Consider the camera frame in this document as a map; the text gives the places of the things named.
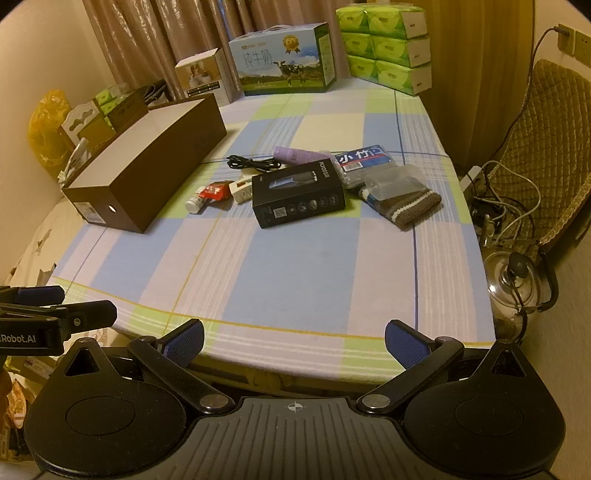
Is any tangle of white cables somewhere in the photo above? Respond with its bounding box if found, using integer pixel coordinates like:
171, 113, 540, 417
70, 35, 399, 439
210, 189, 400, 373
471, 159, 544, 234

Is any quilted chair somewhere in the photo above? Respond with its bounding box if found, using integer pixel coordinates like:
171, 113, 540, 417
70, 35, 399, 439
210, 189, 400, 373
480, 58, 591, 259

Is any brown patterned knit sock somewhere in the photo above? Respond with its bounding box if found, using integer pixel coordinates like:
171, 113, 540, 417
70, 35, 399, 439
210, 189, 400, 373
358, 182, 443, 230

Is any steel kettle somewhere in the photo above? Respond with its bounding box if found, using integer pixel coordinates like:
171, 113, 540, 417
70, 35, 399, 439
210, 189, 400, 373
480, 249, 559, 344

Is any black cable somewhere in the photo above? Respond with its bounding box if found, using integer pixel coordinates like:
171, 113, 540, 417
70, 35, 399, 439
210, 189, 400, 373
226, 154, 283, 172

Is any stack of white bowls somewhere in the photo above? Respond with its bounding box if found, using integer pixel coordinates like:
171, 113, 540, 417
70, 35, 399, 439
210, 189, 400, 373
139, 80, 178, 109

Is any black shaver box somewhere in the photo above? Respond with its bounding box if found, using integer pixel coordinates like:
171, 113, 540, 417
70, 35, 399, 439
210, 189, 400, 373
250, 165, 347, 229

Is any white plastic bag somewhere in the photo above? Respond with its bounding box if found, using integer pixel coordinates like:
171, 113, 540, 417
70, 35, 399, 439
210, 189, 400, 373
58, 138, 90, 183

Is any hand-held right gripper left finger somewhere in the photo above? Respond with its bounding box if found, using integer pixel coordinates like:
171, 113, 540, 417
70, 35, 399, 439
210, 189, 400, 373
58, 320, 237, 416

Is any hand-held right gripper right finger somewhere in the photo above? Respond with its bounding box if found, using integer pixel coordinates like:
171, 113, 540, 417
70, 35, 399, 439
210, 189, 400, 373
355, 318, 540, 416

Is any small red label bottle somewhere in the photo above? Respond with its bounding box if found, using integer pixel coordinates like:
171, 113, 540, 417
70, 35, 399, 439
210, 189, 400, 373
185, 183, 232, 214

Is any black power cord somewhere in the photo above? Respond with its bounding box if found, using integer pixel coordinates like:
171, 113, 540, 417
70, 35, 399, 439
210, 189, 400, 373
485, 25, 572, 185

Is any white power strip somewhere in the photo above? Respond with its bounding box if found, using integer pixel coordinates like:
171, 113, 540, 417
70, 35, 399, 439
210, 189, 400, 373
461, 166, 483, 192

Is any white appliance box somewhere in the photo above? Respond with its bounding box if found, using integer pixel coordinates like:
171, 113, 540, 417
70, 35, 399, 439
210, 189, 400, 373
174, 47, 241, 104

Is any blue cow print milk carton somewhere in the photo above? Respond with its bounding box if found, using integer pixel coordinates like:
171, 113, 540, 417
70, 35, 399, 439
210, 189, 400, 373
228, 22, 338, 97

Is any clear plastic bag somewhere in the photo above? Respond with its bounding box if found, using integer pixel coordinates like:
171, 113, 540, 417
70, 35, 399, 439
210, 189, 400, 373
358, 164, 426, 201

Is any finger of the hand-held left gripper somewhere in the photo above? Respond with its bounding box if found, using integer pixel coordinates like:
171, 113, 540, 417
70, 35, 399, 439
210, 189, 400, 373
0, 285, 66, 305
0, 299, 119, 334

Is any plaid tablecloth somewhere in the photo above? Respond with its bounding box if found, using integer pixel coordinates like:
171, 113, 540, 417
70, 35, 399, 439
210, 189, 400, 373
48, 76, 497, 356

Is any yellow plastic bag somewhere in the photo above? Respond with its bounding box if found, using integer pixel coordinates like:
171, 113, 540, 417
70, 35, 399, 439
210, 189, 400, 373
28, 90, 75, 178

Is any stack of green tissue packs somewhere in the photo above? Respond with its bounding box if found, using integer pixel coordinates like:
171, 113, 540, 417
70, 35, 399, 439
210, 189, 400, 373
335, 4, 433, 97

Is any purple tube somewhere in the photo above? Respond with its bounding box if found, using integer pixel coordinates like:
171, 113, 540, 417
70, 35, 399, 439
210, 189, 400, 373
273, 145, 326, 166

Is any brown storage box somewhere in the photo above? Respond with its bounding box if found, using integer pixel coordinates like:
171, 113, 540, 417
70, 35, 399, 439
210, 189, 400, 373
61, 92, 228, 234

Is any brown curtain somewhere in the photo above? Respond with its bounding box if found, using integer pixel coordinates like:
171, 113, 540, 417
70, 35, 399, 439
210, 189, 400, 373
82, 0, 548, 176

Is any blue packet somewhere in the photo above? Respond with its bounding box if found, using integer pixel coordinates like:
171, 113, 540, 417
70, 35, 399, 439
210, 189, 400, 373
335, 147, 398, 188

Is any green tissue box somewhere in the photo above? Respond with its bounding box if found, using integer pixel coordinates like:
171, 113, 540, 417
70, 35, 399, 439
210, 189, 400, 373
95, 88, 123, 116

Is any white die-cut cardboard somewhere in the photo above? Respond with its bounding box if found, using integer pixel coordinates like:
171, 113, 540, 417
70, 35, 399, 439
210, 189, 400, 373
62, 99, 116, 153

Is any star print bedsheet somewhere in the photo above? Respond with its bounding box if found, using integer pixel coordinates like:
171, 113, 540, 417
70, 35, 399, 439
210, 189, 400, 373
0, 198, 70, 296

